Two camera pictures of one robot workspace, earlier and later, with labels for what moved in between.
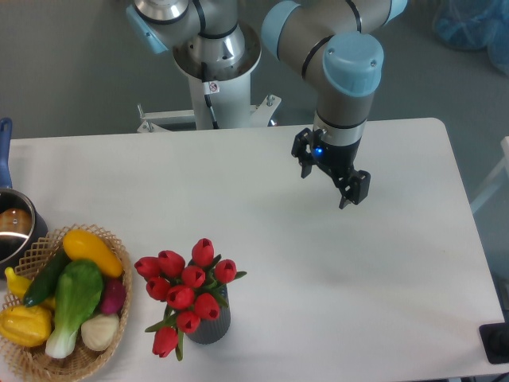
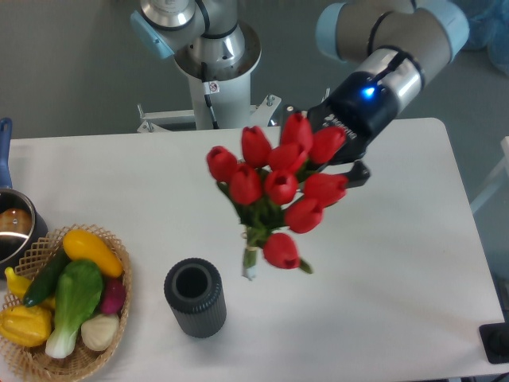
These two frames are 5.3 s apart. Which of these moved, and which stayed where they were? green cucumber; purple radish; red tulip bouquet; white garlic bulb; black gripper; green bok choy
Moved: black gripper; red tulip bouquet
Stayed: purple radish; green cucumber; white garlic bulb; green bok choy
